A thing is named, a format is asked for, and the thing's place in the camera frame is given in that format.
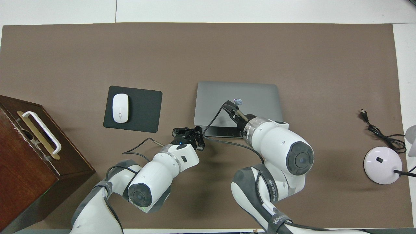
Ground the white desk lamp base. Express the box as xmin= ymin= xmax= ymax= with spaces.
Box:
xmin=363 ymin=126 xmax=416 ymax=185

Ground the black lamp power cable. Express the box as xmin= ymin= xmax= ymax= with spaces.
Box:
xmin=361 ymin=110 xmax=407 ymax=154

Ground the white computer mouse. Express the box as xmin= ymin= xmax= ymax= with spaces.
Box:
xmin=112 ymin=93 xmax=129 ymax=124

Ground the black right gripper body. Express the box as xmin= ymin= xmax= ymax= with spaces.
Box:
xmin=237 ymin=114 xmax=254 ymax=135

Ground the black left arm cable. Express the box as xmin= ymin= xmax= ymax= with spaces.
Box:
xmin=104 ymin=137 xmax=164 ymax=234

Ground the grey Apple laptop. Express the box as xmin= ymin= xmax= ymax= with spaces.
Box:
xmin=194 ymin=81 xmax=283 ymax=138

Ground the white box handle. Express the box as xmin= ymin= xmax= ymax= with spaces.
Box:
xmin=22 ymin=111 xmax=62 ymax=155

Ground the black mouse pad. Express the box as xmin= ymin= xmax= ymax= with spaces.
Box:
xmin=103 ymin=85 xmax=163 ymax=133

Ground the dark brown wooden box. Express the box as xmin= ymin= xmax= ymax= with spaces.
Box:
xmin=0 ymin=95 xmax=96 ymax=234

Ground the brass handle plate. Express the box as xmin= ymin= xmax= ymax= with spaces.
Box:
xmin=16 ymin=110 xmax=61 ymax=161

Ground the brown table mat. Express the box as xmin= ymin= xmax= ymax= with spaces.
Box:
xmin=0 ymin=22 xmax=414 ymax=229

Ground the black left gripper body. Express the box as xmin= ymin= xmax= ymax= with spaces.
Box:
xmin=171 ymin=130 xmax=199 ymax=149

